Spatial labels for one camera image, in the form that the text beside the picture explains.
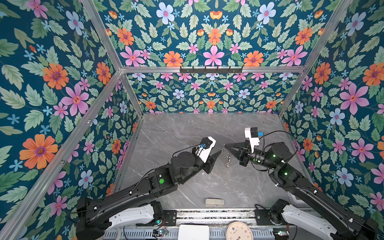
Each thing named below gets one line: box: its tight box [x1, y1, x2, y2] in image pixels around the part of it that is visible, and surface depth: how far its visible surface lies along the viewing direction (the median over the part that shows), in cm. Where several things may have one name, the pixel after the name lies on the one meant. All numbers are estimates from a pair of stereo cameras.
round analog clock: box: [226, 221, 254, 240], surface depth 69 cm
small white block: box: [205, 198, 225, 207], surface depth 78 cm
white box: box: [178, 224, 210, 240], surface depth 67 cm
